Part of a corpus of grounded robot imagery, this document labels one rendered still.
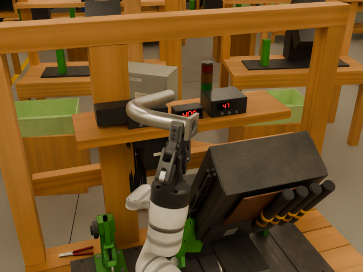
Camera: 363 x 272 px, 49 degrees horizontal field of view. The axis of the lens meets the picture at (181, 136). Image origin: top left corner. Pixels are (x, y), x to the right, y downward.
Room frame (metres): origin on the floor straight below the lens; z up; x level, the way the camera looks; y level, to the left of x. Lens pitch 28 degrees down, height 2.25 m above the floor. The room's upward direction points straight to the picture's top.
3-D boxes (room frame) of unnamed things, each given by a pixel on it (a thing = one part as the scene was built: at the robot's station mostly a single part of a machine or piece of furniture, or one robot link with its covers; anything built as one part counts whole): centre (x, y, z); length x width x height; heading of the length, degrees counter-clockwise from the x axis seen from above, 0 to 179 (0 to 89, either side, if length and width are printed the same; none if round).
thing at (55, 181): (1.65, 0.03, 1.23); 1.30 x 0.05 x 0.09; 108
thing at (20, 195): (1.58, 0.01, 1.37); 1.49 x 0.09 x 0.97; 108
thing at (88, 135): (1.54, -0.01, 1.52); 0.90 x 0.25 x 0.04; 108
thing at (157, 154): (1.46, 0.08, 1.43); 0.17 x 0.12 x 0.15; 108
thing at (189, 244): (1.21, -0.03, 1.17); 0.13 x 0.12 x 0.20; 108
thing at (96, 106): (1.42, 0.26, 1.60); 0.15 x 0.07 x 0.07; 108
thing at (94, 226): (1.28, 0.36, 1.12); 0.07 x 0.03 x 0.08; 18
